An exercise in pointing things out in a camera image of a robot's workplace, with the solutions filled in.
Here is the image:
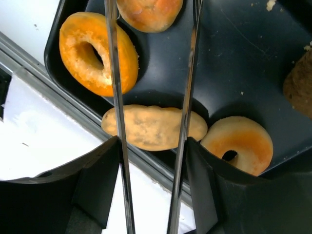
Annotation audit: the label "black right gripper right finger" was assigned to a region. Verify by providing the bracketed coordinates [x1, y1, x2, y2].
[186, 138, 312, 234]

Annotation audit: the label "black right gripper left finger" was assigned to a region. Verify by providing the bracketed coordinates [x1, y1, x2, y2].
[0, 137, 119, 234]

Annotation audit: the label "metal tongs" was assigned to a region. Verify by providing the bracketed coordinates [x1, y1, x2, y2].
[105, 0, 203, 234]

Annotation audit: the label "oblong tan bread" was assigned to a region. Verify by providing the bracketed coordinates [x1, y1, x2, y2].
[101, 104, 208, 151]

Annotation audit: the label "right pale bagel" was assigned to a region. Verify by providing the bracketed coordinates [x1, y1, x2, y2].
[200, 116, 273, 176]

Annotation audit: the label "dark brown croissant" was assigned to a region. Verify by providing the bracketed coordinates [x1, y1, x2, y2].
[283, 50, 312, 119]

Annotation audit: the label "black baking tray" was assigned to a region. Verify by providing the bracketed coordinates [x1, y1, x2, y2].
[43, 0, 312, 178]

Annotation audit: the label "left orange bagel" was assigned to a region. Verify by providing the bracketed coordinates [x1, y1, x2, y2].
[59, 12, 139, 97]

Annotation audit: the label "round bun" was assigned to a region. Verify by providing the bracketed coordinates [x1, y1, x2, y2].
[117, 0, 183, 33]

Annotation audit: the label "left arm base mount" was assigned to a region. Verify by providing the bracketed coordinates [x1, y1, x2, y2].
[0, 70, 11, 120]

